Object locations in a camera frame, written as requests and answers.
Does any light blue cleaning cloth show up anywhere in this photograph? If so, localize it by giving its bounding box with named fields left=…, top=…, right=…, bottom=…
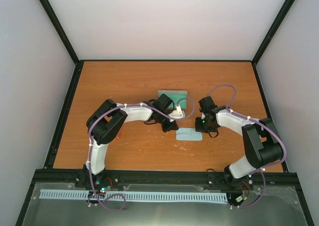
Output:
left=176, top=128, right=203, bottom=141

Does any grey glasses case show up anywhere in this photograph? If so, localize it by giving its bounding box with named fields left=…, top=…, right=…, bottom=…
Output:
left=158, top=90, right=187, bottom=109

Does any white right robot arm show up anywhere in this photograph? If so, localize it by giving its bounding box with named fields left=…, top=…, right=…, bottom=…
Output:
left=195, top=96, right=287, bottom=187

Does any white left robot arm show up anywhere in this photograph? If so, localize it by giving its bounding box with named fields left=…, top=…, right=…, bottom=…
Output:
left=85, top=94, right=185, bottom=188

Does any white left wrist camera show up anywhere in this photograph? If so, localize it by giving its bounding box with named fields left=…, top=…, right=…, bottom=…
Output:
left=169, top=104, right=185, bottom=122

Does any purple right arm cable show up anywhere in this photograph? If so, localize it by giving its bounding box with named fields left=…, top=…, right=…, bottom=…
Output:
left=206, top=85, right=287, bottom=210

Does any light blue slotted cable duct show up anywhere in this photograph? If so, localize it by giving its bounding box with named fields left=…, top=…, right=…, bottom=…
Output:
left=38, top=189, right=228, bottom=204

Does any black table edge rail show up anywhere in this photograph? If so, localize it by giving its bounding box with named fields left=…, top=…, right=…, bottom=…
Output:
left=81, top=59, right=252, bottom=63

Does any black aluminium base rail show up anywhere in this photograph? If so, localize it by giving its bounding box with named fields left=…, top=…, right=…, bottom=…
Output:
left=33, top=168, right=299, bottom=188

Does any black right frame post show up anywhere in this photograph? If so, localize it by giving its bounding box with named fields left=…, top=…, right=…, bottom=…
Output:
left=251, top=0, right=295, bottom=67

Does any black frame post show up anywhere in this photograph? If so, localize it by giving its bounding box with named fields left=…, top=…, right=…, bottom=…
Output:
left=251, top=0, right=295, bottom=67
left=39, top=0, right=80, bottom=65

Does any black left frame post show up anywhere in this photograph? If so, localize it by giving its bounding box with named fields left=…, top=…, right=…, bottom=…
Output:
left=39, top=0, right=80, bottom=65

